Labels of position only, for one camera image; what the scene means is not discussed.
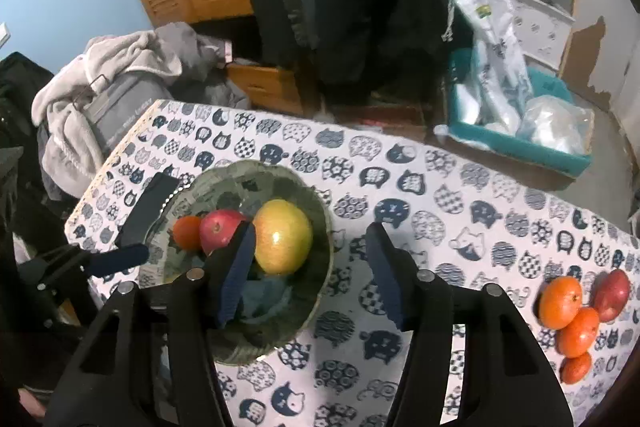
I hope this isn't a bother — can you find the flat red print cardboard box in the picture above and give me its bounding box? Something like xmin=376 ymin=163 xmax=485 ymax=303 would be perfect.
xmin=330 ymin=104 xmax=433 ymax=142

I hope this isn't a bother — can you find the black hanging coat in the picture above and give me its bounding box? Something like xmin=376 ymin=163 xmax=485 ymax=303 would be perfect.
xmin=250 ymin=0 xmax=451 ymax=108

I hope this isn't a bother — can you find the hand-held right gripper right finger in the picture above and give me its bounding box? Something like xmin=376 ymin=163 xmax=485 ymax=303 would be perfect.
xmin=365 ymin=222 xmax=573 ymax=427

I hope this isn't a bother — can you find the cat print tablecloth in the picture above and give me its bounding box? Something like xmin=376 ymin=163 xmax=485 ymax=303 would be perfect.
xmin=64 ymin=99 xmax=640 ymax=427

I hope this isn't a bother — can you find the teal plastic crate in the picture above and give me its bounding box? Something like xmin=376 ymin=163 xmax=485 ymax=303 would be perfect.
xmin=435 ymin=49 xmax=596 ymax=178

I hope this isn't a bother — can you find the pile of grey clothes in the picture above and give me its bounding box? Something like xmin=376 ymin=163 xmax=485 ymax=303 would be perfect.
xmin=31 ymin=32 xmax=183 ymax=185

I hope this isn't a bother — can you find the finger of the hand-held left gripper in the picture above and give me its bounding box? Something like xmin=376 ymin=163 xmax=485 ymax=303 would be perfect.
xmin=20 ymin=243 xmax=151 ymax=293

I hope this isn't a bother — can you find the red apple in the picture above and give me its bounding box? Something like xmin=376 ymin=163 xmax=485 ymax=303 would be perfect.
xmin=591 ymin=269 xmax=632 ymax=323
xmin=200 ymin=209 xmax=251 ymax=255

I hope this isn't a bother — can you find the orange mandarin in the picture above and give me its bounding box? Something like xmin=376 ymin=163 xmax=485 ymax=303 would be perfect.
xmin=172 ymin=216 xmax=203 ymax=252
xmin=560 ymin=352 xmax=593 ymax=384
xmin=557 ymin=307 xmax=601 ymax=359
xmin=538 ymin=276 xmax=584 ymax=329

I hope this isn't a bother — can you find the clear plastic bag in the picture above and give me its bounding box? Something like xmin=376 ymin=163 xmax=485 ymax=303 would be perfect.
xmin=517 ymin=96 xmax=593 ymax=155

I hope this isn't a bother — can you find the white rice bag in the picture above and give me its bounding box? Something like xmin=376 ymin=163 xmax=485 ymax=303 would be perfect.
xmin=430 ymin=0 xmax=536 ymax=132

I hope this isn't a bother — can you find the wooden drawer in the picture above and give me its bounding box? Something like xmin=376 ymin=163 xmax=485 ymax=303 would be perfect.
xmin=226 ymin=64 xmax=306 ymax=115

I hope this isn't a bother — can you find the yellow green mango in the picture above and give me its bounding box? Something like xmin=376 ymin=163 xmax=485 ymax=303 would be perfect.
xmin=252 ymin=199 xmax=314 ymax=277

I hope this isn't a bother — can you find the green glass bowl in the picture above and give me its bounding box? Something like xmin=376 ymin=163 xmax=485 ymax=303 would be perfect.
xmin=150 ymin=159 xmax=335 ymax=365

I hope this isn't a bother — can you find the black flat rectangular object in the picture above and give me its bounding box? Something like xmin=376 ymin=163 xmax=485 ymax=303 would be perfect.
xmin=117 ymin=172 xmax=180 ymax=249

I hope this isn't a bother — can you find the white patterned storage basket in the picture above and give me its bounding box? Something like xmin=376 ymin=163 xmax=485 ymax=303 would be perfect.
xmin=510 ymin=0 xmax=576 ymax=70

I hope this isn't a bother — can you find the grey printed hoodie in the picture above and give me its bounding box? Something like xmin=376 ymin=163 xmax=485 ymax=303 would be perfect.
xmin=82 ymin=69 xmax=173 ymax=155

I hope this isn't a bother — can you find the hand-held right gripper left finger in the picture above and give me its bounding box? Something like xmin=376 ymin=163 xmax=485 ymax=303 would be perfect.
xmin=42 ymin=219 xmax=258 ymax=427

